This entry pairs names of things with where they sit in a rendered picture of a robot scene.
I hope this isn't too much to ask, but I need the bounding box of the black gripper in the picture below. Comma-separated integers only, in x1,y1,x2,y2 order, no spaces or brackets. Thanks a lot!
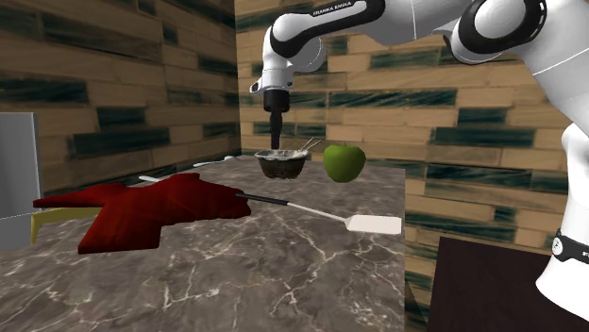
263,89,292,151

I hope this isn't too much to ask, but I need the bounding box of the dark bowl with pale rim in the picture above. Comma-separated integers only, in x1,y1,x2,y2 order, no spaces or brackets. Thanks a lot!
254,148,310,181

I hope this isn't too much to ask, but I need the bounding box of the green apple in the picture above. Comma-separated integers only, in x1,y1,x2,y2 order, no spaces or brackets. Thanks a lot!
322,142,367,184

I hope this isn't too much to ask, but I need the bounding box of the dark red cloth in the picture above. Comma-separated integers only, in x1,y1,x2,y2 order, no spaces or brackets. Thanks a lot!
32,173,253,256

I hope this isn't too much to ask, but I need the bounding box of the dark robot stand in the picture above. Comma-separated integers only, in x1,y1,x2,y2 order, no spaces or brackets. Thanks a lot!
428,236,589,332

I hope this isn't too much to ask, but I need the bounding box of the grey appliance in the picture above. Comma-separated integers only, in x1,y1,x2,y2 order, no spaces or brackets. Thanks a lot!
0,111,44,253

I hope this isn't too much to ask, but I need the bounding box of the white spatula with black handle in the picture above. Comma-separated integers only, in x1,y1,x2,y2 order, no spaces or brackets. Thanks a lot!
235,192,403,236

